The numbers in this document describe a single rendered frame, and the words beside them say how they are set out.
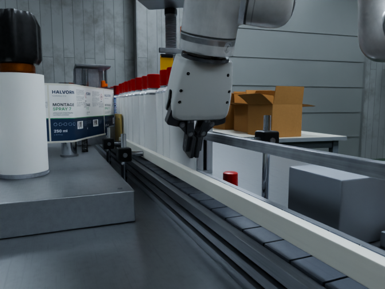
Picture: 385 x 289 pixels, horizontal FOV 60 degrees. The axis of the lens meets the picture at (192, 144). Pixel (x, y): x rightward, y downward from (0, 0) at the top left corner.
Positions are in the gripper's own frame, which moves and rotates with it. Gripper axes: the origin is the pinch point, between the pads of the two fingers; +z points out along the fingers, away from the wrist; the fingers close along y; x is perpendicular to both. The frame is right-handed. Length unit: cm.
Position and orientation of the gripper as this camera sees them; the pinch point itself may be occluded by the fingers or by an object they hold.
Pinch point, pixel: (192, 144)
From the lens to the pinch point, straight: 57.7
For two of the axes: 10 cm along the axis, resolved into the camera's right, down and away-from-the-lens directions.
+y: -9.2, 0.4, -3.8
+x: 3.6, 4.4, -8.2
